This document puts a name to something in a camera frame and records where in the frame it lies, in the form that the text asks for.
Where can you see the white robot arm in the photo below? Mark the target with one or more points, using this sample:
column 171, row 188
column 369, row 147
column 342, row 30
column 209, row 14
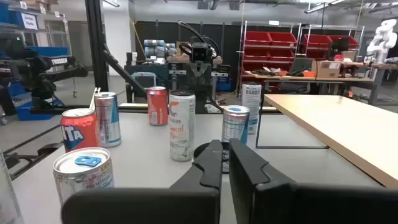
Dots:
column 384, row 40

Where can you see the metal rack with red bins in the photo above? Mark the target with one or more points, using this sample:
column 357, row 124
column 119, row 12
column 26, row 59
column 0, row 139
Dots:
column 317, row 40
column 258, row 38

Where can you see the black background robot arm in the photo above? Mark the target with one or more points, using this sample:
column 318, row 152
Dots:
column 37, row 74

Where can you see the blue silver Red Bull can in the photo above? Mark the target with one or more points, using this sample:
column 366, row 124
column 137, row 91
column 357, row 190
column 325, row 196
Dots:
column 81, row 177
column 109, row 124

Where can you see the pale silver-blue Red Bull can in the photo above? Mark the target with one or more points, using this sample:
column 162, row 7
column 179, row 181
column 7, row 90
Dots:
column 235, row 124

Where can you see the black aluminium rig frame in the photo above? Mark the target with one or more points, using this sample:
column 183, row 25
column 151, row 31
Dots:
column 96, row 46

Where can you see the wooden shelf with black legs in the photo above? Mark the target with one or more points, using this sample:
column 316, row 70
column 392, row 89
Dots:
column 342, row 124

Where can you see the blue plastic bin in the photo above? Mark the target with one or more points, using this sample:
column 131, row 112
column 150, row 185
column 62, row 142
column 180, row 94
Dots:
column 46, row 52

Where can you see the white Celsius can black lid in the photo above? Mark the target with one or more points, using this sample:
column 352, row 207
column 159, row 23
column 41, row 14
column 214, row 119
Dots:
column 182, row 124

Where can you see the white blue slim can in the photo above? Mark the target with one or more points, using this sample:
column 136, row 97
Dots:
column 253, row 99

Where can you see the blue plastic crate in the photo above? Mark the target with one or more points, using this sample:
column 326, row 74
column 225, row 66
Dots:
column 28, row 112

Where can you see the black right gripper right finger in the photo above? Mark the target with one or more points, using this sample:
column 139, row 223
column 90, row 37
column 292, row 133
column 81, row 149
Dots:
column 248, row 174

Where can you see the long wooden workbench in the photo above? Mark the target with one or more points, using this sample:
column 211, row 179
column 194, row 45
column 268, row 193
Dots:
column 342, row 79

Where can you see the cardboard box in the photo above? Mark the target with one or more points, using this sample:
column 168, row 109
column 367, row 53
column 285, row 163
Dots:
column 328, row 70

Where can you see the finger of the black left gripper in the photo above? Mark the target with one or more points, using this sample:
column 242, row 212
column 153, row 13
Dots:
column 192, row 87
column 205, row 87

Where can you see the red Fanta strawberry can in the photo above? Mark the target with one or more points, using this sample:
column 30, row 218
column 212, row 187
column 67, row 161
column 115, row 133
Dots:
column 81, row 130
column 157, row 105

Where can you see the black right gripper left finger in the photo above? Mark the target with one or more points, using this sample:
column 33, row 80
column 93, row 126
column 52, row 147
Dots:
column 199, row 174

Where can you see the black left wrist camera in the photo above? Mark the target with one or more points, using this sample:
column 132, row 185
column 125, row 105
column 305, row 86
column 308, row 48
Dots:
column 199, row 52

